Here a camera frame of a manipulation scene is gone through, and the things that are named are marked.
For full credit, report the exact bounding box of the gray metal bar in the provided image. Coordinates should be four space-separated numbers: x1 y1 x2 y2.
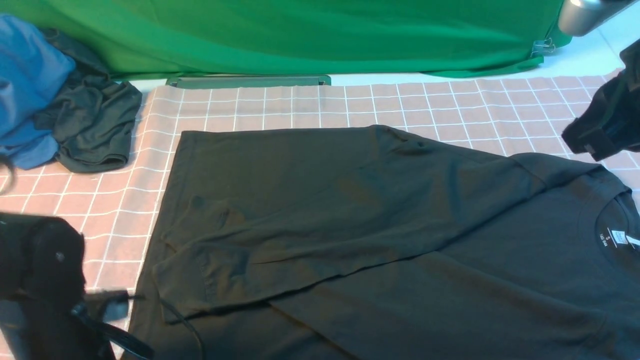
166 75 332 90

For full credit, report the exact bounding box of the black silver robot arm right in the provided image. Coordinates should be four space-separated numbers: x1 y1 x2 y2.
558 0 640 161

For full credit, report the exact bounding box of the black robot arm near left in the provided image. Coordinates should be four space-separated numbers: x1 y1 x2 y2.
0 212 115 360

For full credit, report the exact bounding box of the blue crumpled garment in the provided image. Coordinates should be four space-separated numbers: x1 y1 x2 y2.
0 13 76 170

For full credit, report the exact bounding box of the metal binder clip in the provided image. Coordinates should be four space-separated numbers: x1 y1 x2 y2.
530 38 557 58

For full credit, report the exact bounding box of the dark gray long-sleeved shirt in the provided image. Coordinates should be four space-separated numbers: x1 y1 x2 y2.
130 125 639 360

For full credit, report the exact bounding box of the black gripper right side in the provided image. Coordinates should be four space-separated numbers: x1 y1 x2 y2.
561 40 640 161

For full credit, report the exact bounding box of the pink checkered tablecloth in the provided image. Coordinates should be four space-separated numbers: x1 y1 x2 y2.
1 68 639 341

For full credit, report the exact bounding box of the green backdrop cloth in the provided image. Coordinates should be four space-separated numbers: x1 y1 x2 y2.
1 0 572 80

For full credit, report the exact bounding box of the dark crumpled garment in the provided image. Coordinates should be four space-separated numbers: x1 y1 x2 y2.
33 28 143 174

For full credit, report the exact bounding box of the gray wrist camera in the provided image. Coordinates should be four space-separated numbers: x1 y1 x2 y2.
83 289 144 322

